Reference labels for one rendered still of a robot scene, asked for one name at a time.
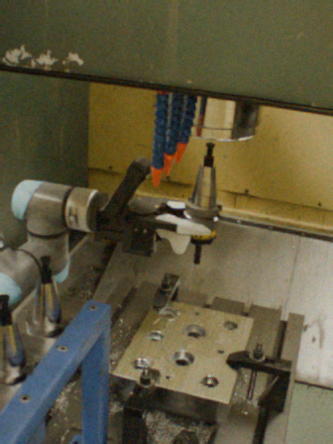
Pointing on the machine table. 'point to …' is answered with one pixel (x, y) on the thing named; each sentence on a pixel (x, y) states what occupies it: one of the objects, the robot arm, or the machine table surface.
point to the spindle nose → (225, 119)
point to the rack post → (95, 391)
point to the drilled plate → (179, 387)
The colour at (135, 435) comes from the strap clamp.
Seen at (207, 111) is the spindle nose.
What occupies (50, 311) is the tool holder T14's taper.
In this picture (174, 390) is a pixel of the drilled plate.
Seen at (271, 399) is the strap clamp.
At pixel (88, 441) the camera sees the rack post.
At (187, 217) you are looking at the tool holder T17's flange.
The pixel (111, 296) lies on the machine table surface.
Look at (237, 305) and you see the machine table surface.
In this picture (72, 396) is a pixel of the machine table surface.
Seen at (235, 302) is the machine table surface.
